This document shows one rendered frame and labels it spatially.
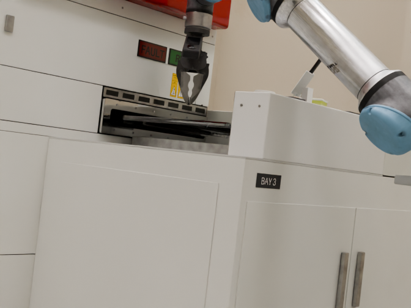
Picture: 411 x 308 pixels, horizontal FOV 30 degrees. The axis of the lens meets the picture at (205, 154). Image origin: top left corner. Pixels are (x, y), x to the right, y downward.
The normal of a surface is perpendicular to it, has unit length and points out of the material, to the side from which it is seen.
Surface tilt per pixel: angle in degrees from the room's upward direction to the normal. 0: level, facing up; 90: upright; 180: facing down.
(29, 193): 90
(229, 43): 90
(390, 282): 90
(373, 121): 133
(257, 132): 90
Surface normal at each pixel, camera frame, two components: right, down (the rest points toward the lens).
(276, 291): 0.76, 0.08
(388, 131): -0.75, 0.60
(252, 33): -0.68, -0.09
